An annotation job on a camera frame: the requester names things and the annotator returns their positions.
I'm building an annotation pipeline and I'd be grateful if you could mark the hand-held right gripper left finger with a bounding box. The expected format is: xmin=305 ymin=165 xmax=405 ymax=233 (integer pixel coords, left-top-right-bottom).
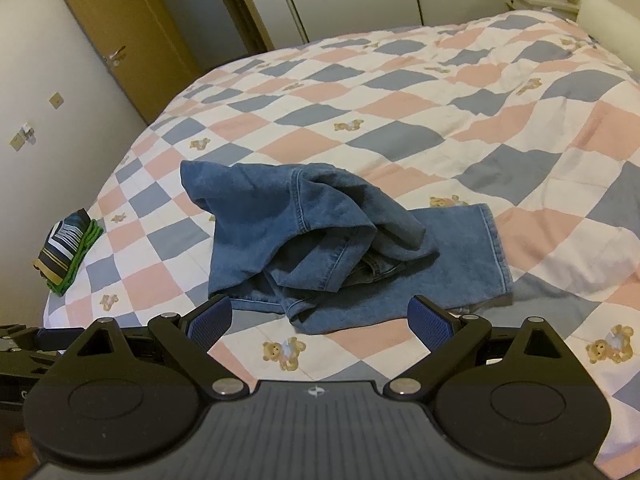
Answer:
xmin=65 ymin=294 xmax=248 ymax=403

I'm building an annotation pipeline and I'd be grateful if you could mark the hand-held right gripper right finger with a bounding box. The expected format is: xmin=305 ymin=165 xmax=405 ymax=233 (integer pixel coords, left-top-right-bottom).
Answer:
xmin=384 ymin=296 xmax=571 ymax=403

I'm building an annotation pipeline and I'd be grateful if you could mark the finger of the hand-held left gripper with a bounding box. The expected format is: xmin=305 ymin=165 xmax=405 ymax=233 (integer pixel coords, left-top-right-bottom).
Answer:
xmin=0 ymin=326 xmax=86 ymax=356

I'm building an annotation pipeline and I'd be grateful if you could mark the blue towel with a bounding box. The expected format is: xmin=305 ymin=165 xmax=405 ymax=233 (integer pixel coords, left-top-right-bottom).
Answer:
xmin=179 ymin=160 xmax=515 ymax=336

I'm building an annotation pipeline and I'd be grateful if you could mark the folded green cloth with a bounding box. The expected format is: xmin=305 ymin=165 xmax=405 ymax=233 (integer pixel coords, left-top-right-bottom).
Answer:
xmin=46 ymin=220 xmax=104 ymax=295

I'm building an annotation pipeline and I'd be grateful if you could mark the folded striped dark garment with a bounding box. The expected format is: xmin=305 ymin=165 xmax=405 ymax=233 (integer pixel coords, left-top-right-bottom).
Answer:
xmin=31 ymin=208 xmax=93 ymax=281

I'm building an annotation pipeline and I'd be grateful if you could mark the checkered bear print blanket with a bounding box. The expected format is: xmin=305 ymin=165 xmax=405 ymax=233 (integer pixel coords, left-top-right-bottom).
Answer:
xmin=42 ymin=7 xmax=640 ymax=461

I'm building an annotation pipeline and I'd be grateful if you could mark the wooden door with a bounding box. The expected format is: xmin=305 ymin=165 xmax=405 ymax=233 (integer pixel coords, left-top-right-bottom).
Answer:
xmin=47 ymin=0 xmax=202 ymax=125

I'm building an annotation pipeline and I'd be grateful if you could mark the double wall switch plate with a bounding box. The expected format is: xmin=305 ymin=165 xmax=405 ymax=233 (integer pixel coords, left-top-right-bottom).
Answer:
xmin=8 ymin=122 xmax=35 ymax=152

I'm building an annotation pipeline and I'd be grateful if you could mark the dark wooden door frame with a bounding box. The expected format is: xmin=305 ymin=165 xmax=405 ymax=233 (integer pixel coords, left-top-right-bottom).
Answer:
xmin=207 ymin=0 xmax=276 ymax=57

